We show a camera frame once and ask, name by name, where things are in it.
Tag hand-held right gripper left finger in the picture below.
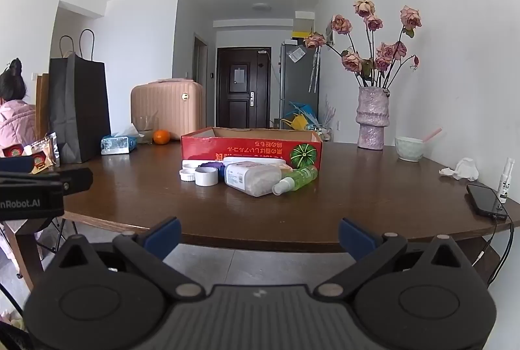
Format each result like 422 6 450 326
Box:
44 217 204 300

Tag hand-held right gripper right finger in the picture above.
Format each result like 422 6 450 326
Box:
315 217 477 300

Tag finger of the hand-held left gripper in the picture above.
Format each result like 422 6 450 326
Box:
0 167 94 197

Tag white tape ring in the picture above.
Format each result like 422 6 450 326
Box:
194 167 220 187

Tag green spray bottle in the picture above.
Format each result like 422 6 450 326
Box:
271 165 319 196

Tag clear cotton swab box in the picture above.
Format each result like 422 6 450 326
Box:
224 162 293 198

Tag red cardboard box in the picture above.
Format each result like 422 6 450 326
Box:
181 127 324 172

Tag snack packet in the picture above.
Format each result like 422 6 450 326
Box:
23 132 61 174

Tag red round label packet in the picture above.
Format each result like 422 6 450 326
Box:
0 144 26 160

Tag blue tissue pack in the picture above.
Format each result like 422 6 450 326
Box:
100 123 145 156

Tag black paper bag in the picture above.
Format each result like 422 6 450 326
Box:
49 29 111 165

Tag clear drinking glass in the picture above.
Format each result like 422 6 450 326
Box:
135 116 159 143

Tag pale green bowl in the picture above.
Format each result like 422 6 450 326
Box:
395 136 426 163

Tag clear desk organizer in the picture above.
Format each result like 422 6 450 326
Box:
309 122 334 142

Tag pink ribbed suitcase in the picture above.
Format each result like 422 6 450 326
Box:
130 79 204 141

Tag pink textured vase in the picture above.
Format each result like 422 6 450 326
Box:
356 86 391 151

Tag crumpled white tissue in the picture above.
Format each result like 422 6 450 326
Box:
439 157 480 182

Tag yellow plastic item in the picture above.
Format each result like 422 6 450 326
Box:
283 114 310 130

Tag dried lavender bunch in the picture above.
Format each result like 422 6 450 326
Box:
322 97 339 125

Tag black smartphone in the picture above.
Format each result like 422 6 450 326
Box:
466 183 509 220

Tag blue plastic item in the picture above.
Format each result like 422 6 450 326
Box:
289 101 320 125

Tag small white spray bottle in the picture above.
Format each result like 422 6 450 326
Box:
496 157 516 205

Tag grey refrigerator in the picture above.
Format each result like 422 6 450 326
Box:
279 41 320 130

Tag dark brown entrance door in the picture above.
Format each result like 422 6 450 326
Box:
216 47 272 129

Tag clear umbrella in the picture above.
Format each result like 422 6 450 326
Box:
307 44 322 94

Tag dried pink roses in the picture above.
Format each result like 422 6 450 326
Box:
305 0 423 89

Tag yellow box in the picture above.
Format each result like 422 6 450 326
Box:
291 19 316 42

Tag black charging cable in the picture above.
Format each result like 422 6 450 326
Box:
478 213 515 286

